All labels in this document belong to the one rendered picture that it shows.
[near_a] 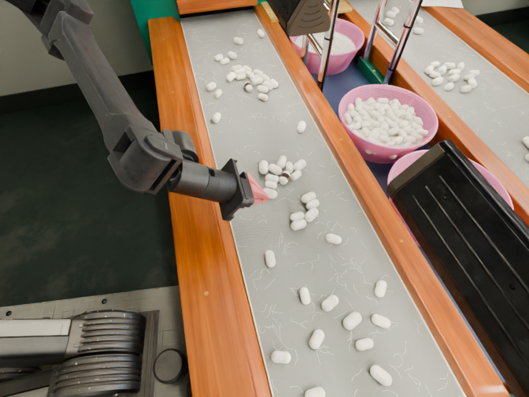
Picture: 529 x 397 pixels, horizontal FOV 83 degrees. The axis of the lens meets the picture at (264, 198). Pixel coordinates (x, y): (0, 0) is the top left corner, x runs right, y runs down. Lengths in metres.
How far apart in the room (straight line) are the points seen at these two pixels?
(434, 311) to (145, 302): 0.70
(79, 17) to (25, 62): 1.74
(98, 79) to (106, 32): 1.71
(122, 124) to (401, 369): 0.59
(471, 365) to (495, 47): 1.06
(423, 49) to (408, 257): 0.85
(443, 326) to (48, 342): 0.64
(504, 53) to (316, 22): 0.88
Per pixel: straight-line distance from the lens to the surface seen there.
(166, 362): 0.80
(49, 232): 1.83
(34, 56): 2.41
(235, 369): 0.56
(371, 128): 0.92
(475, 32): 1.46
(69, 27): 0.69
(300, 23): 0.60
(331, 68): 1.18
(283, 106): 0.93
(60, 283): 1.66
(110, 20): 2.24
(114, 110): 0.51
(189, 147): 0.53
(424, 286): 0.65
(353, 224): 0.69
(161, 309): 0.91
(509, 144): 1.04
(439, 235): 0.32
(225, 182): 0.52
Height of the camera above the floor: 1.32
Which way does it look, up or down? 55 degrees down
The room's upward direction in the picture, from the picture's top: straight up
